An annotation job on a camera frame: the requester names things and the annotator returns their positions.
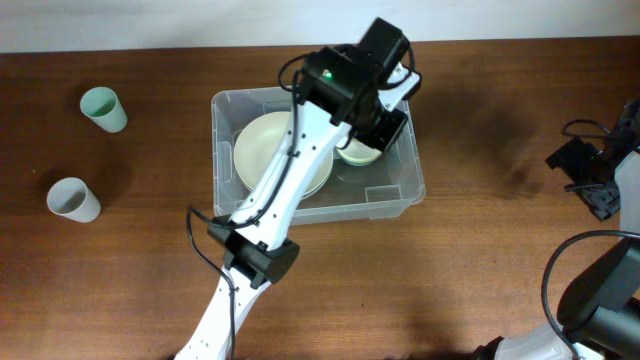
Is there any cream plastic cup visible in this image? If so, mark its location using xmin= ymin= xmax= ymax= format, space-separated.
xmin=336 ymin=139 xmax=382 ymax=166

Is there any beige plate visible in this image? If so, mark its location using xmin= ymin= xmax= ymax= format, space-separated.
xmin=233 ymin=110 xmax=335 ymax=197

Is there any cream plate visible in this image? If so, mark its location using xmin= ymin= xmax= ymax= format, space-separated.
xmin=242 ymin=164 xmax=334 ymax=200

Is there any green plastic cup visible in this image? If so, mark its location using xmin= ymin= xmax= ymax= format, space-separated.
xmin=80 ymin=87 xmax=128 ymax=133

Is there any grey plastic cup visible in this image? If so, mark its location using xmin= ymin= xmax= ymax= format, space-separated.
xmin=46 ymin=177 xmax=101 ymax=223

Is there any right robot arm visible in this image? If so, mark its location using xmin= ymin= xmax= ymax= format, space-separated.
xmin=472 ymin=100 xmax=639 ymax=360

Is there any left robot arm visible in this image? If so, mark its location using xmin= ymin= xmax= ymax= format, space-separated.
xmin=175 ymin=18 xmax=421 ymax=359

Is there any clear plastic storage bin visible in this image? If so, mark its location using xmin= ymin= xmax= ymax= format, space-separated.
xmin=211 ymin=87 xmax=426 ymax=225

